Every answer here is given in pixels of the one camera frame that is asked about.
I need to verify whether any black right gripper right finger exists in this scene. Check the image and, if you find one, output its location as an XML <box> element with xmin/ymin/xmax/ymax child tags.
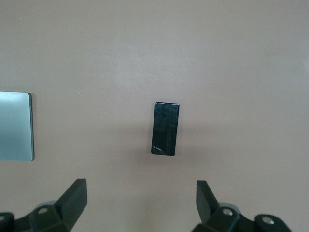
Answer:
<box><xmin>193</xmin><ymin>180</ymin><xmax>257</xmax><ymax>232</ymax></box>

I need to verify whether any silver laptop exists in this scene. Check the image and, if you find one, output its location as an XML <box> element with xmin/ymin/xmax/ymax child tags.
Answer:
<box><xmin>0</xmin><ymin>91</ymin><xmax>35</xmax><ymax>162</ymax></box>

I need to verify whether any black smartphone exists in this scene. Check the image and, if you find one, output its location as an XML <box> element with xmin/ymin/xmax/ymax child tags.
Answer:
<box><xmin>151</xmin><ymin>102</ymin><xmax>181</xmax><ymax>157</ymax></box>

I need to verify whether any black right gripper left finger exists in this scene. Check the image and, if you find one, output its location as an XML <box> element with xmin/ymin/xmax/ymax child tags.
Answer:
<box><xmin>14</xmin><ymin>178</ymin><xmax>88</xmax><ymax>232</ymax></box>

